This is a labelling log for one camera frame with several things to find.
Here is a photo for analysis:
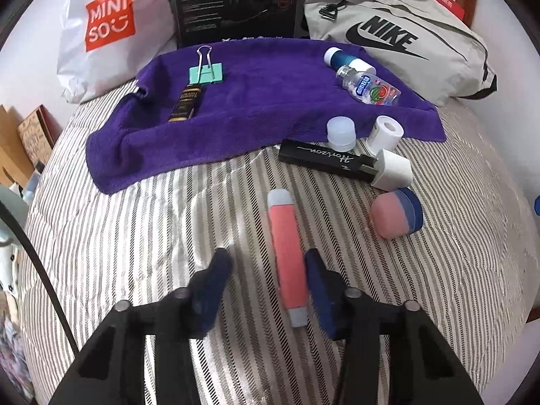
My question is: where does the pink grey tube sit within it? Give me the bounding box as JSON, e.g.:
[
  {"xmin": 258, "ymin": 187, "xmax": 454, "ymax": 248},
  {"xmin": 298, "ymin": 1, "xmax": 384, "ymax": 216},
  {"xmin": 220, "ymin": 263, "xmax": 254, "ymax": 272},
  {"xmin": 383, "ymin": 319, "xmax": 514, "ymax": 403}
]
[{"xmin": 267, "ymin": 188, "xmax": 308, "ymax": 328}]

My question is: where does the white tape roll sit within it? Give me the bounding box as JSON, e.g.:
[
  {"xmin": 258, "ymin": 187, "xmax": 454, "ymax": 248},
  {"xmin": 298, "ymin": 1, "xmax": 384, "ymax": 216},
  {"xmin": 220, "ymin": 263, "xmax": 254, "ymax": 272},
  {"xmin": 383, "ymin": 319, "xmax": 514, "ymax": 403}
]
[{"xmin": 366, "ymin": 115, "xmax": 405, "ymax": 156}]

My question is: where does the wooden headboard piece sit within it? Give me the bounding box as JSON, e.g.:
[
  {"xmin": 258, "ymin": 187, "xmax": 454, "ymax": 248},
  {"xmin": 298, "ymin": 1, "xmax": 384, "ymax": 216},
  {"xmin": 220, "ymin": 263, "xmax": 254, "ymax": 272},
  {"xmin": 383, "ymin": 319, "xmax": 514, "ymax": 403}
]
[{"xmin": 0, "ymin": 105, "xmax": 34, "ymax": 187}]

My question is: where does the translucent white cap adapter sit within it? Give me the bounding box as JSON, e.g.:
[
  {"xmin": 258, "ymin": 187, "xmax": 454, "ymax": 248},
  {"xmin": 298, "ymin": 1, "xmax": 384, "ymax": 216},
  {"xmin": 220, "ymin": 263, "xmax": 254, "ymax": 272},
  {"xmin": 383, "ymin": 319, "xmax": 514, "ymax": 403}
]
[{"xmin": 327, "ymin": 116, "xmax": 356, "ymax": 153}]

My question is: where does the teal binder clip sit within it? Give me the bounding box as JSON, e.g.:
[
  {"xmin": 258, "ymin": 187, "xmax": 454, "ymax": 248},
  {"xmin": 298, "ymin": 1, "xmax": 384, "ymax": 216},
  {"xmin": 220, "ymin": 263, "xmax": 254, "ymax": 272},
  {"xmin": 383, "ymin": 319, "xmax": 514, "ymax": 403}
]
[{"xmin": 189, "ymin": 45, "xmax": 223, "ymax": 85}]

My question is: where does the Grand Reserve black box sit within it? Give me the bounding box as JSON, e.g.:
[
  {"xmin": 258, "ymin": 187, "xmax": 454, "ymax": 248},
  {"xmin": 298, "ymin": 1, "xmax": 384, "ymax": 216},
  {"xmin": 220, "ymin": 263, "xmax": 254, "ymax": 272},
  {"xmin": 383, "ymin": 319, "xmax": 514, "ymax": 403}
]
[{"xmin": 168, "ymin": 84, "xmax": 203, "ymax": 123}]

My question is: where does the white charger adapter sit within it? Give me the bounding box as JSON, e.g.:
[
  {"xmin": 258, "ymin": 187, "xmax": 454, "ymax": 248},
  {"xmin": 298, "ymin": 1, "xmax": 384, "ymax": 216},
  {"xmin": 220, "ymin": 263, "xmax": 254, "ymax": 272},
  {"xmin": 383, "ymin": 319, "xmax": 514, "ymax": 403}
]
[{"xmin": 371, "ymin": 149, "xmax": 414, "ymax": 192}]

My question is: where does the clear sanitizer bottle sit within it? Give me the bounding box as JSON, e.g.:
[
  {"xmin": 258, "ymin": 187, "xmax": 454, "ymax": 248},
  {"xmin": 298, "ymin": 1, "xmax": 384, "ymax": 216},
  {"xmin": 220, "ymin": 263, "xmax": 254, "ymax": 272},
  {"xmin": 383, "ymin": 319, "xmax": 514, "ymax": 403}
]
[{"xmin": 336, "ymin": 66, "xmax": 401, "ymax": 106}]

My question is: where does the grey Nike bag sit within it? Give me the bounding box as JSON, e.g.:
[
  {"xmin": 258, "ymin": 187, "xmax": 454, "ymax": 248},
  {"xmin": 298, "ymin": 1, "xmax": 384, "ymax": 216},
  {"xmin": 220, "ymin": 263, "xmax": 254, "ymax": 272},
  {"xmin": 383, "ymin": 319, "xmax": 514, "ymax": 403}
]
[{"xmin": 304, "ymin": 0, "xmax": 497, "ymax": 105}]

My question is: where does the striped quilt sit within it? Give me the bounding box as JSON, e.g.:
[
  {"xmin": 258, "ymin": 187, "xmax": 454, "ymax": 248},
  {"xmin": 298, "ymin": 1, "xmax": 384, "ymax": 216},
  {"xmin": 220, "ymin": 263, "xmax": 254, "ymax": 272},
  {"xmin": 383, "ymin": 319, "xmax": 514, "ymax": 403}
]
[{"xmin": 26, "ymin": 83, "xmax": 539, "ymax": 404}]

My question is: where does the white Miniso plastic bag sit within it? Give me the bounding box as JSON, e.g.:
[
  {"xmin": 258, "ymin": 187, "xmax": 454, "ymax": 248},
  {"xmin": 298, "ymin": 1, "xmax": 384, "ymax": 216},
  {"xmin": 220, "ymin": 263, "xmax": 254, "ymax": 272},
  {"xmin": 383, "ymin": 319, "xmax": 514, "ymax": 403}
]
[{"xmin": 57, "ymin": 0, "xmax": 175, "ymax": 103}]

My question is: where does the pink blue sponge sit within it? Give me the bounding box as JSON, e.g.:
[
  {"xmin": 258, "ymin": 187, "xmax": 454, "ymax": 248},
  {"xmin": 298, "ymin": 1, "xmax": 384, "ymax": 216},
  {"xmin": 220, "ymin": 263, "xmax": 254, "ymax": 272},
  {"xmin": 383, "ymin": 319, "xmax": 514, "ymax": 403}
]
[{"xmin": 370, "ymin": 188, "xmax": 424, "ymax": 240}]

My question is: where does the purple towel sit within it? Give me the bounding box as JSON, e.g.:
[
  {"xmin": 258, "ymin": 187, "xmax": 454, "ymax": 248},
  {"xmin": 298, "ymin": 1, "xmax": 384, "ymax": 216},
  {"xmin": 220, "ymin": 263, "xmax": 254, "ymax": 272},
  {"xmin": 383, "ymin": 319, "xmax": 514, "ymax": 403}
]
[{"xmin": 86, "ymin": 38, "xmax": 446, "ymax": 195}]

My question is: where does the blue white cylinder bottle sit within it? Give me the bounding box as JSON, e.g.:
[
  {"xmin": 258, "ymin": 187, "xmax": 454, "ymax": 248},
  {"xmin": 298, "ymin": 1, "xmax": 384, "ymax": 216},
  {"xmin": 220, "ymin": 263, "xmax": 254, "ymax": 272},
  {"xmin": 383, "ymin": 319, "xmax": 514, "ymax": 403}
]
[{"xmin": 323, "ymin": 47, "xmax": 376, "ymax": 75}]

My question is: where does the black headset box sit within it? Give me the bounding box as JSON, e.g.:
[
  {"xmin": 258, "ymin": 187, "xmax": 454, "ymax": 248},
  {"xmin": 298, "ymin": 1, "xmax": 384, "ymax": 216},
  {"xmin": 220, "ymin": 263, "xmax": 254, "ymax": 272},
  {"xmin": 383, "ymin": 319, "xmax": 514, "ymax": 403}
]
[{"xmin": 170, "ymin": 0, "xmax": 297, "ymax": 48}]

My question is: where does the black Horizon stick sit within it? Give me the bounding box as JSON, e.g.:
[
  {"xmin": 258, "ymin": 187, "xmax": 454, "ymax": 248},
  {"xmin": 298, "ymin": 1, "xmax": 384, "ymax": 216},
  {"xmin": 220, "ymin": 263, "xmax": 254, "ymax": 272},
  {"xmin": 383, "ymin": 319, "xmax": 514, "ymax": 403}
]
[{"xmin": 278, "ymin": 139, "xmax": 378, "ymax": 183}]

